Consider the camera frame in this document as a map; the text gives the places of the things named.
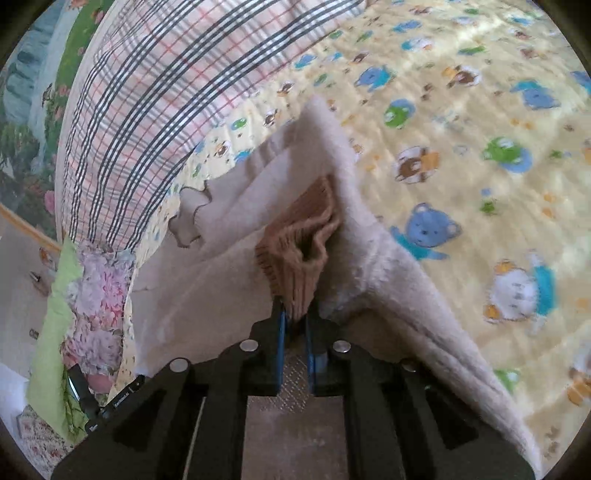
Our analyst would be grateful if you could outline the floral bed sheet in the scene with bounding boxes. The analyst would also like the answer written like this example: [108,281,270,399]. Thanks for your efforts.
[16,404,71,468]

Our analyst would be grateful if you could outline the floral ruffled pillow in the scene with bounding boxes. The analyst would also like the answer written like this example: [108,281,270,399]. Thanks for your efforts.
[62,244,137,393]

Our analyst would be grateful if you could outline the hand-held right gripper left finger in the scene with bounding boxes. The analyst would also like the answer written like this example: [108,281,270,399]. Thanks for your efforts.
[51,299,290,480]

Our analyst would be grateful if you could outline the green quilt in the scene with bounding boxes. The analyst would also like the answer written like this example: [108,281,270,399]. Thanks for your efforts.
[25,237,89,444]

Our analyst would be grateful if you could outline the framed landscape wall poster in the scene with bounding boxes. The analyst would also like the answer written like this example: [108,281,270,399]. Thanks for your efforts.
[0,0,108,252]

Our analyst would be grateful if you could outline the pink pillow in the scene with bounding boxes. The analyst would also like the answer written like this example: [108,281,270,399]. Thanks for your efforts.
[87,372,114,394]

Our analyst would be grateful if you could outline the bear print bedsheet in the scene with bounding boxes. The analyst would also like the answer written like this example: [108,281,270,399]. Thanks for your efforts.
[115,0,591,476]

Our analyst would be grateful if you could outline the plaid pillow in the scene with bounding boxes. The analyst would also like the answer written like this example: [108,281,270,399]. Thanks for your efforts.
[54,0,370,254]

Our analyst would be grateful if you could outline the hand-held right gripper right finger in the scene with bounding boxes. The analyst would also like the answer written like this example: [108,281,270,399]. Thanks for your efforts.
[305,305,536,480]

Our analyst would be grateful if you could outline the beige fleece garment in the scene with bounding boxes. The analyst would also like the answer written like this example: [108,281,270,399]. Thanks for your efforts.
[130,95,543,476]

